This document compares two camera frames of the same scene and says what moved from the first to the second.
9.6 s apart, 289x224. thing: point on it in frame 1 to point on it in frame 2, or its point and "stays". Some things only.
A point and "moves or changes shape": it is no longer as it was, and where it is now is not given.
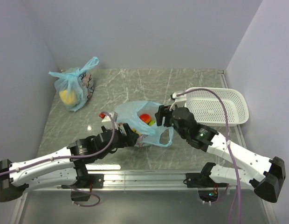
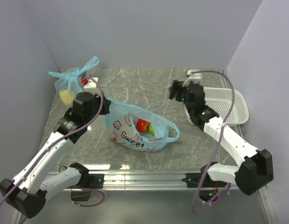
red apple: x=146 y=118 to x=142 y=126
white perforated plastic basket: x=208 y=108 stays
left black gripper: x=129 y=140 to x=106 y=104
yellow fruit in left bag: x=67 y=97 stays
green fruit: x=151 y=122 to x=151 y=129
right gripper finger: x=163 y=111 to x=174 y=88
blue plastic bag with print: x=140 y=115 moves or changes shape
